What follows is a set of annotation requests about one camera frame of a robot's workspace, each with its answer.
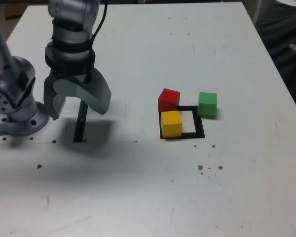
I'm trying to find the black tape strip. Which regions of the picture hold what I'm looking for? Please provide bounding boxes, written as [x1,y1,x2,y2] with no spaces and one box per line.
[73,98,89,143]

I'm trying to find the person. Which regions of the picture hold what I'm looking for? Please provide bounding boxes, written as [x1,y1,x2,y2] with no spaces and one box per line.
[255,1,296,124]

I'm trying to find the black tape square outline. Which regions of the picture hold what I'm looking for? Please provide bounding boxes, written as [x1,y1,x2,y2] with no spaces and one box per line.
[159,105,206,139]

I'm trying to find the green cube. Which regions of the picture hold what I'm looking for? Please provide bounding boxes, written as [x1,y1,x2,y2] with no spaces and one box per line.
[197,92,218,118]

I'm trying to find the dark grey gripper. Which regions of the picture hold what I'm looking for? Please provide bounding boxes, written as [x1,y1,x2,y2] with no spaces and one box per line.
[43,67,112,121]

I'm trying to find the red cube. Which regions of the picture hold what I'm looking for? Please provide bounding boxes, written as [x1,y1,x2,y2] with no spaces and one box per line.
[158,88,181,112]

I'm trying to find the yellow cube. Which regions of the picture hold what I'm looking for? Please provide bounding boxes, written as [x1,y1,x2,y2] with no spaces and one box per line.
[160,110,183,138]

